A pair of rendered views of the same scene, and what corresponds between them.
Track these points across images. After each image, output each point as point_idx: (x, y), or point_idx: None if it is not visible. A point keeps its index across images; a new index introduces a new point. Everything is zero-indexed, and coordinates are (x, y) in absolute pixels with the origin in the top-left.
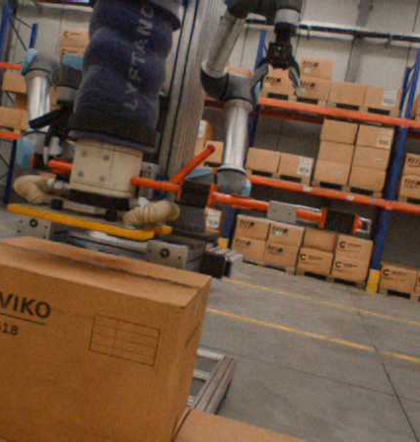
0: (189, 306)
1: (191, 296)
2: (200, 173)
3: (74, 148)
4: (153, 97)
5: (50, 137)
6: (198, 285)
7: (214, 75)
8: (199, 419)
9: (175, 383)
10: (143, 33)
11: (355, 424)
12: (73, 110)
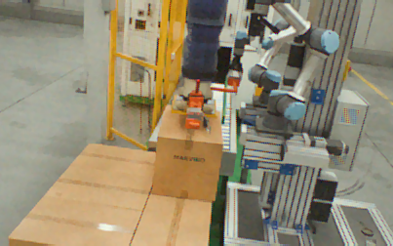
0: (167, 140)
1: (173, 138)
2: (272, 94)
3: (266, 73)
4: (196, 58)
5: (228, 69)
6: (195, 140)
7: (297, 33)
8: (202, 204)
9: (167, 168)
10: (189, 33)
11: None
12: (235, 58)
